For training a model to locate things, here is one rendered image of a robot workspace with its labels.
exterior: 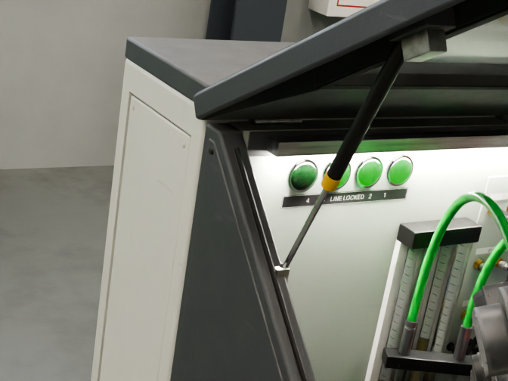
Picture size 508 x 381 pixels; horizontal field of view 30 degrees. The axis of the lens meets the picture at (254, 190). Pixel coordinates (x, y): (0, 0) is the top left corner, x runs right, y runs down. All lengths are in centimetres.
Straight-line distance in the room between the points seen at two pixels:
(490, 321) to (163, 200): 91
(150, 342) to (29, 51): 366
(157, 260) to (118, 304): 18
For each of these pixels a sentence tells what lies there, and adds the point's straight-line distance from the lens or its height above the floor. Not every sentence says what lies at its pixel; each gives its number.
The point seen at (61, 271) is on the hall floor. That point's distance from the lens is 412.
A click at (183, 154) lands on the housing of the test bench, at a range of 135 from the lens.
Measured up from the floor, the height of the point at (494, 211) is 142.
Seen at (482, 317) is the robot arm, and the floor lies 158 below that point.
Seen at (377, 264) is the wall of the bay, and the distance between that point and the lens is 152.
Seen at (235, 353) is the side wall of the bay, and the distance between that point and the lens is 127.
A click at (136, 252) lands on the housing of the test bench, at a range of 152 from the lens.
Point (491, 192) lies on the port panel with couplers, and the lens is 163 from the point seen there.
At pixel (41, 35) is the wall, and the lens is 505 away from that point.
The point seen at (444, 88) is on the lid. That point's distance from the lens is 128.
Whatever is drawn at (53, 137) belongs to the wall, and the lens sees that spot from 523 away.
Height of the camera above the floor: 181
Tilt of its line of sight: 20 degrees down
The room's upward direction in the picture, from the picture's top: 9 degrees clockwise
